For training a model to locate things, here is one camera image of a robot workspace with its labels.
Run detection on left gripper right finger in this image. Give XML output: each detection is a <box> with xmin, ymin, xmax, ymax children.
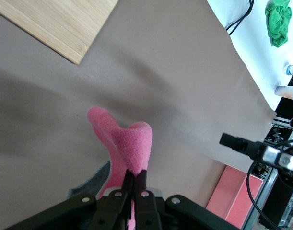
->
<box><xmin>134</xmin><ymin>169</ymin><xmax>163</xmax><ymax>230</ymax></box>

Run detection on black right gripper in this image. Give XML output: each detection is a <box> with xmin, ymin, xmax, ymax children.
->
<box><xmin>219</xmin><ymin>133</ymin><xmax>293</xmax><ymax>190</ymax></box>

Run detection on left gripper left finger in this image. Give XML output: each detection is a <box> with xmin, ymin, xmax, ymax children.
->
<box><xmin>88</xmin><ymin>169</ymin><xmax>135</xmax><ymax>230</ymax></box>

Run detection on pink and grey cloth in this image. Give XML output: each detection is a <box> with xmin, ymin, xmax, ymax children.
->
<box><xmin>69</xmin><ymin>106</ymin><xmax>153</xmax><ymax>230</ymax></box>

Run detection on green crumpled cloth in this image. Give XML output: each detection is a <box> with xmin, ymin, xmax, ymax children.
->
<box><xmin>265</xmin><ymin>0</ymin><xmax>293</xmax><ymax>48</ymax></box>

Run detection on pink plastic bin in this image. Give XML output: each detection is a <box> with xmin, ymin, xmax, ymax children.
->
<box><xmin>205</xmin><ymin>165</ymin><xmax>266</xmax><ymax>229</ymax></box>

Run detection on white paper cups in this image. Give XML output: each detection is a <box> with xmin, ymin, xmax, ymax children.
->
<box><xmin>275</xmin><ymin>63</ymin><xmax>293</xmax><ymax>116</ymax></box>

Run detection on plain white paper cup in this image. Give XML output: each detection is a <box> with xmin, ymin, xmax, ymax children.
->
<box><xmin>274</xmin><ymin>85</ymin><xmax>293</xmax><ymax>101</ymax></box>

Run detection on wooden cutting board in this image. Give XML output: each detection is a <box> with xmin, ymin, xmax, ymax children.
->
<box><xmin>0</xmin><ymin>0</ymin><xmax>120</xmax><ymax>65</ymax></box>

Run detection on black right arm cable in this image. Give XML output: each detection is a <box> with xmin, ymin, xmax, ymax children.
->
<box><xmin>246</xmin><ymin>162</ymin><xmax>281</xmax><ymax>230</ymax></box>

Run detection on aluminium table edge rail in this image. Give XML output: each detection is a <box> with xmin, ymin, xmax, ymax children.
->
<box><xmin>270</xmin><ymin>115</ymin><xmax>293</xmax><ymax>131</ymax></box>

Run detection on thin black cable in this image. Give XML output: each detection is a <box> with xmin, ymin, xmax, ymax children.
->
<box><xmin>225</xmin><ymin>0</ymin><xmax>254</xmax><ymax>32</ymax></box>
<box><xmin>229</xmin><ymin>0</ymin><xmax>257</xmax><ymax>36</ymax></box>

